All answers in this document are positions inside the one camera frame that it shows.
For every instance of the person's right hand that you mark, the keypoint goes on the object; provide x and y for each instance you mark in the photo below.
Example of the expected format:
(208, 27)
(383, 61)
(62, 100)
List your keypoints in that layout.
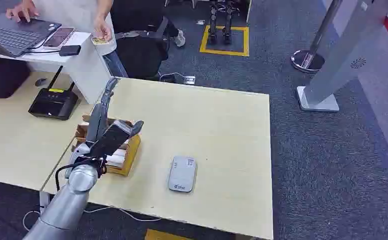
(23, 10)

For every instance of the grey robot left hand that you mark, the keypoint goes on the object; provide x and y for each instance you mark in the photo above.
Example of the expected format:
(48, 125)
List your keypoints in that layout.
(98, 119)

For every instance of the person's left hand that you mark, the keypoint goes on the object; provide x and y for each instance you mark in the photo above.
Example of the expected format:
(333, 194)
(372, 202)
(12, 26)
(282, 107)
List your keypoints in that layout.
(102, 29)

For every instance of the yellow printed card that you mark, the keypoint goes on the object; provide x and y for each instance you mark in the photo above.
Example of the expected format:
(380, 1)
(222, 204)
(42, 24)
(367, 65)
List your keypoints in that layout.
(100, 41)

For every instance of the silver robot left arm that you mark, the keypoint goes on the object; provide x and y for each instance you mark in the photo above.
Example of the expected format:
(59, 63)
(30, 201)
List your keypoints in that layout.
(66, 207)

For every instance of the grey laptop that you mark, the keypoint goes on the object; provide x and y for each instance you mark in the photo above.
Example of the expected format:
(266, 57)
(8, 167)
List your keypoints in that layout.
(11, 34)

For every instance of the black power bank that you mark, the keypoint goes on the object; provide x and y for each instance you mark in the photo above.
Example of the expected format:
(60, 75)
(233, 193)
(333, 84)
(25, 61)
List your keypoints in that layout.
(69, 50)

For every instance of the white card stack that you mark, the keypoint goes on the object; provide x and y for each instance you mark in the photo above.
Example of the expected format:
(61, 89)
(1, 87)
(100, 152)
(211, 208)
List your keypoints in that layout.
(116, 159)

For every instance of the smartphone with dark screen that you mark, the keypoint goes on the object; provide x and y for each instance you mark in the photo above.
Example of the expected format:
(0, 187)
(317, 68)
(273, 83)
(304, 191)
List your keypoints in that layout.
(58, 37)

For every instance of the black chair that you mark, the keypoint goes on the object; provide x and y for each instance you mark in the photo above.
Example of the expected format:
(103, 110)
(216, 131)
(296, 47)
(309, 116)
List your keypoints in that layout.
(140, 56)

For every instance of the white desk riser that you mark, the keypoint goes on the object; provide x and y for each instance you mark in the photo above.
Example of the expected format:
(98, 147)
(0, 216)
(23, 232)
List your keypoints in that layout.
(84, 73)

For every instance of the black router with antennas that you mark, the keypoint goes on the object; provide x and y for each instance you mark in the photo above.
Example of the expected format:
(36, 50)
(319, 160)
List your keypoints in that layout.
(52, 102)

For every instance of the wooden card box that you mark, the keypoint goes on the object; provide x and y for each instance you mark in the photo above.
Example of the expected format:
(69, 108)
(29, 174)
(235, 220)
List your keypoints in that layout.
(131, 155)

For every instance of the dark computer mouse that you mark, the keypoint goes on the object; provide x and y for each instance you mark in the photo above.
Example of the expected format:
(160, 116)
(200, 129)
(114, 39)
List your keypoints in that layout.
(41, 82)

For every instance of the black case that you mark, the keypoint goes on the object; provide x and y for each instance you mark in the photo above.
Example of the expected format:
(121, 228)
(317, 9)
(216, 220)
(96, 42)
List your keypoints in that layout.
(3, 78)

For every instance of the person in pale shoe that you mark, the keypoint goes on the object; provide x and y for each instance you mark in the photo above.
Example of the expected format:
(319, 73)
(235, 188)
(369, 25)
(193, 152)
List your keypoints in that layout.
(179, 38)

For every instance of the black robot leg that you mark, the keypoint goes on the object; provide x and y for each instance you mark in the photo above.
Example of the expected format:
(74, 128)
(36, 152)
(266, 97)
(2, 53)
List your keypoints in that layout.
(227, 31)
(212, 30)

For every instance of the white kiosk stand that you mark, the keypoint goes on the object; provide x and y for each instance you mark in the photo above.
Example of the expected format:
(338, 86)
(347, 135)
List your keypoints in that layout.
(343, 59)

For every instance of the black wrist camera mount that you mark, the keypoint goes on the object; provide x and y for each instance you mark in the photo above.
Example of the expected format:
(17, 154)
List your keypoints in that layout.
(114, 139)

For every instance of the chrome stanchion post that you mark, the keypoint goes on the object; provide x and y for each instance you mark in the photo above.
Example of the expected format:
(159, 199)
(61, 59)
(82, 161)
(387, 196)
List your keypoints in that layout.
(308, 59)

